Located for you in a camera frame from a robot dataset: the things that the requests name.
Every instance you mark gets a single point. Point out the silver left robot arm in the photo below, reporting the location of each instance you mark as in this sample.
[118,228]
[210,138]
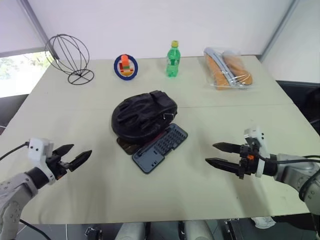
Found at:
[12,195]

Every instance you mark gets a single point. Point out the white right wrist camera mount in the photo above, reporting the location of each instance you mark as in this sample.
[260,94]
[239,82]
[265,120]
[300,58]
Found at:
[257,136]

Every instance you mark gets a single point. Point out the colourful toy block stack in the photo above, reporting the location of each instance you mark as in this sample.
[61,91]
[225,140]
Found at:
[125,65]

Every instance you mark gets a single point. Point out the window with greenery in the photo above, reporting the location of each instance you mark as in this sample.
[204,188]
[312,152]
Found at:
[20,66]

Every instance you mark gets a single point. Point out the grey frame post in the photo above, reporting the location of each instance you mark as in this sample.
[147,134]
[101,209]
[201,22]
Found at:
[37,23]
[280,30]

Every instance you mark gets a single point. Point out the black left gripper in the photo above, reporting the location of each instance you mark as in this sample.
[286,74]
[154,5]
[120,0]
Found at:
[58,166]

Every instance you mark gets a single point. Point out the grey rounded shape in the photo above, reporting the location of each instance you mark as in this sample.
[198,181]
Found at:
[198,230]
[132,231]

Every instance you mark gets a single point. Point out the clear plastic bag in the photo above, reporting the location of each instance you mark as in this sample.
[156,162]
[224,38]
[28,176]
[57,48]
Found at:
[226,72]

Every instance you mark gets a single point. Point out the black bicycle helmet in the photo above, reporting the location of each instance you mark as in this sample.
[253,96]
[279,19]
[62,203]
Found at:
[140,115]

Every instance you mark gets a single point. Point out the white shoe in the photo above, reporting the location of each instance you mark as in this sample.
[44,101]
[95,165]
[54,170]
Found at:
[262,222]

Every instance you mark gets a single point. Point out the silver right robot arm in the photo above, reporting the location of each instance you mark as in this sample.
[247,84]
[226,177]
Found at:
[292,171]

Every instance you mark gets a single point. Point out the black chair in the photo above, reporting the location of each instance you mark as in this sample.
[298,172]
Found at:
[307,100]

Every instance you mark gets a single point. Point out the green plastic bottle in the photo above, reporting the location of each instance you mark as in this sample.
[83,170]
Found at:
[173,62]

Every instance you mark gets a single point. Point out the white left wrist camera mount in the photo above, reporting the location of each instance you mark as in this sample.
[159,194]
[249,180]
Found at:
[37,150]

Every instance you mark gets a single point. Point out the orange insole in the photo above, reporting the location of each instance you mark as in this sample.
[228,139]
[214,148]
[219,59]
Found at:
[237,67]
[216,72]

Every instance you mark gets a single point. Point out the black metal bracket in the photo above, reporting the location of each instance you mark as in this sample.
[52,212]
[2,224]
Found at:
[231,228]
[93,233]

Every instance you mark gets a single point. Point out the screwdriver bit set case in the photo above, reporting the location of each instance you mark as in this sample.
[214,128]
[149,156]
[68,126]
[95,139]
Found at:
[160,147]

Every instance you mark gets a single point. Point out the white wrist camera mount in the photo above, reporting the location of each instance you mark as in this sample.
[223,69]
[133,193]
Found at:
[37,150]
[257,136]

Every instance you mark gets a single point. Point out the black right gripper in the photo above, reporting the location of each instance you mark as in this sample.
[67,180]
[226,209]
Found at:
[248,162]

